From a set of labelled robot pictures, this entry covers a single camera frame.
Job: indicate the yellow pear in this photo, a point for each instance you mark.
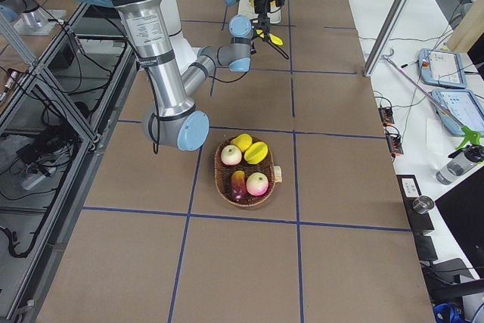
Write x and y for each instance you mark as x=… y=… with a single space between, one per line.
x=242 y=141

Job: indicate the dark purple plum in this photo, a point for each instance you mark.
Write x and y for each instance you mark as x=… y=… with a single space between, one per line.
x=238 y=186

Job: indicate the upper orange circuit module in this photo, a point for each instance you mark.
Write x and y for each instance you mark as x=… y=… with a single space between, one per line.
x=386 y=116

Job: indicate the clear water bottle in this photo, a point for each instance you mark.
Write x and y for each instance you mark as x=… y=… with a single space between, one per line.
x=461 y=162

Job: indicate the upper teach pendant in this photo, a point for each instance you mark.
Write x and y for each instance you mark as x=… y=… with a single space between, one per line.
x=443 y=69

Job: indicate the black laptop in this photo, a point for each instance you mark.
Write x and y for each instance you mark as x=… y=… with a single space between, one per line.
x=462 y=210

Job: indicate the aluminium frame rack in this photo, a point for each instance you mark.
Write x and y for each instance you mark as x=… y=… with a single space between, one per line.
x=56 y=121

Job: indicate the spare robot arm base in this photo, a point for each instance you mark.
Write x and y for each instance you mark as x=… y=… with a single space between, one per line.
x=28 y=17

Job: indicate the aluminium frame post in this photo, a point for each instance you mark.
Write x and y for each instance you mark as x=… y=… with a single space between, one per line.
x=384 y=34

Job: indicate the red green apple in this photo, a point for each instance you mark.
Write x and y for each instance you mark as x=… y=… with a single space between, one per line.
x=257 y=184

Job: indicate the white bear tray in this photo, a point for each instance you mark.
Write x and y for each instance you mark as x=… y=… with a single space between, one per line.
x=246 y=8

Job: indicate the teach pendant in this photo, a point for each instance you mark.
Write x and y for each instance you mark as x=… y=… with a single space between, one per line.
x=443 y=69
x=464 y=105

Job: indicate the lower orange circuit module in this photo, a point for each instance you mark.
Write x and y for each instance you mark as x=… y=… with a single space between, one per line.
x=394 y=142

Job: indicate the lower teach pendant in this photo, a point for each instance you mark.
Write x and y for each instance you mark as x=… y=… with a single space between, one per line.
x=464 y=105

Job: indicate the brown wicker basket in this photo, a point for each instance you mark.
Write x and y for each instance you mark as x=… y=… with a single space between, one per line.
x=222 y=176

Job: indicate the basket paper tag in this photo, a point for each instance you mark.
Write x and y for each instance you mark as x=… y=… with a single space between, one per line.
x=278 y=174

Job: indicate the small steel cup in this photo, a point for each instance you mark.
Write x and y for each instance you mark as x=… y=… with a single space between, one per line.
x=422 y=204

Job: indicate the yellow starfruit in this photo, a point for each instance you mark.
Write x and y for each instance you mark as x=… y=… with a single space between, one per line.
x=256 y=153

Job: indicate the orange circuit module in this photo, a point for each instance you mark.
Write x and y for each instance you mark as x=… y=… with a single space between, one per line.
x=386 y=116
x=394 y=142

